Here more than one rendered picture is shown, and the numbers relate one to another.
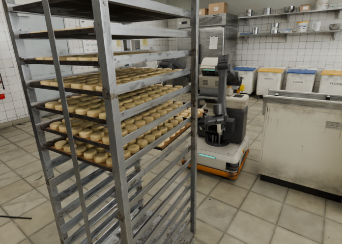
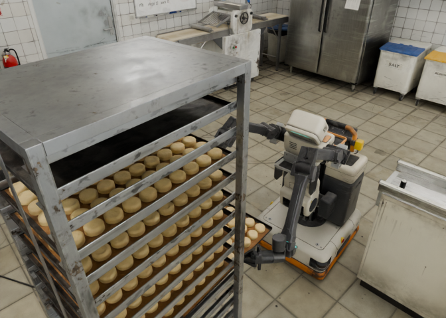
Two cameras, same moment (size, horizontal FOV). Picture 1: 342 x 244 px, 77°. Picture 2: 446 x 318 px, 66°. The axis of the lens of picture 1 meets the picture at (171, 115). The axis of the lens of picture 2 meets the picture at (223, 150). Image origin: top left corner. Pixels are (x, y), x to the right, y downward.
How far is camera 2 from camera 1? 0.82 m
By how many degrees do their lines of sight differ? 17
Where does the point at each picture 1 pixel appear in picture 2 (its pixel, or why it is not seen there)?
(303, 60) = not seen: outside the picture
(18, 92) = not seen: hidden behind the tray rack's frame
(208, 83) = (297, 147)
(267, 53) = not seen: outside the picture
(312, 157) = (436, 285)
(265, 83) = (435, 81)
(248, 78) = (405, 67)
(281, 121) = (399, 225)
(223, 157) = (308, 249)
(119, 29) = (108, 266)
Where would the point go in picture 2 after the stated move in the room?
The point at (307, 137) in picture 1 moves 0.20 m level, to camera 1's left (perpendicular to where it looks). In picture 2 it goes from (435, 259) to (397, 253)
